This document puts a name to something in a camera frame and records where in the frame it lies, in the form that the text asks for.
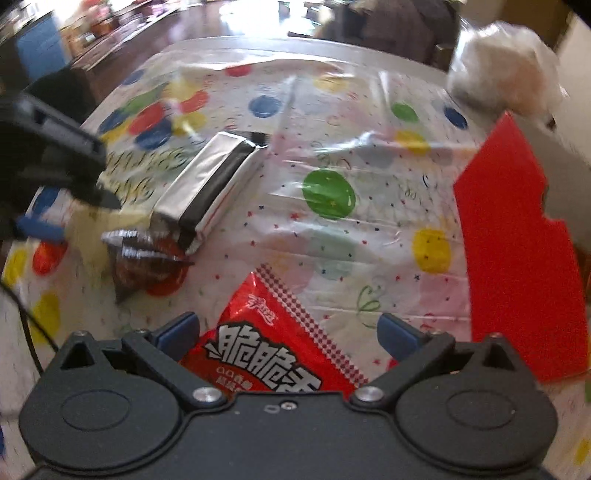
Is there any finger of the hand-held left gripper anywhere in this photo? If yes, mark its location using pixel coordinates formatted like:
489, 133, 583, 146
15, 216, 66, 244
67, 182, 122, 209

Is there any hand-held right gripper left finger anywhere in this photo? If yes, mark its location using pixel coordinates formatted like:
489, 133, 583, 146
54, 311, 228, 412

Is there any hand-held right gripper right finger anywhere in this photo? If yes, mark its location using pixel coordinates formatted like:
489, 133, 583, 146
350, 312, 519, 411

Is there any large red snack bag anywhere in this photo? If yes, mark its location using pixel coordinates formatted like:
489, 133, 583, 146
179, 264, 371, 398

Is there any red cardboard box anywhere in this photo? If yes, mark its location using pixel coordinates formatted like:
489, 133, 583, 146
454, 110, 591, 385

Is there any pale yellow snack packet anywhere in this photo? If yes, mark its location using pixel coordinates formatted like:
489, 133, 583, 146
67, 203, 155, 269

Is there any dark brown foil packet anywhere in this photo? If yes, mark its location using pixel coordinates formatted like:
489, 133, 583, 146
100, 227, 195, 304

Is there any blue box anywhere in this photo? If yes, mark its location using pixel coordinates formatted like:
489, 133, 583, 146
16, 13, 68, 71

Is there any silver foil packet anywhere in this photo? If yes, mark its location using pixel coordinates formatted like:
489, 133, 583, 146
151, 130, 269, 256

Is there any balloon print tablecloth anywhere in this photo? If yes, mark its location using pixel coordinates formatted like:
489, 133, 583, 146
0, 37, 591, 480

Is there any white plastic bag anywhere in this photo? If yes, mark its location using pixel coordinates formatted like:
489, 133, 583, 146
447, 21, 571, 119

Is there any clothes-draped chair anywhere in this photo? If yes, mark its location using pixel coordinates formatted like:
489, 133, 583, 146
318, 0, 459, 71

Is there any dark blue cable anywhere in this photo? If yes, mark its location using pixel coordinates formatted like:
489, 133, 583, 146
0, 281, 48, 376

